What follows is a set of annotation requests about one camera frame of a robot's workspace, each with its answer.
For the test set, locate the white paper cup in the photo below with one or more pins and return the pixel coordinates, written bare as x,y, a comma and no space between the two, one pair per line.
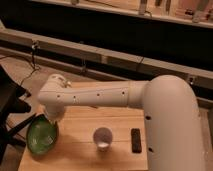
102,137

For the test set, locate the grey metal rail beam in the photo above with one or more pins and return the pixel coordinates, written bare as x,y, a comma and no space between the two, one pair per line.
193,75

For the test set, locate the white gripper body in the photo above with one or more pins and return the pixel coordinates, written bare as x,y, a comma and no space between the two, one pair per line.
54,113

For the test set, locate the black remote control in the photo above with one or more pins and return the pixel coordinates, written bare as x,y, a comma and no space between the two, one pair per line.
136,140

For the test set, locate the black chair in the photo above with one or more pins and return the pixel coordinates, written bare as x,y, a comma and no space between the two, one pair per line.
10,102

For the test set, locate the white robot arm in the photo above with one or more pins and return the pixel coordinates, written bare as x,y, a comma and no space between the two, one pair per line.
172,123

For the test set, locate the green ceramic bowl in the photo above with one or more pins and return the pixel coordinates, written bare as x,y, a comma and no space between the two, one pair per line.
41,135

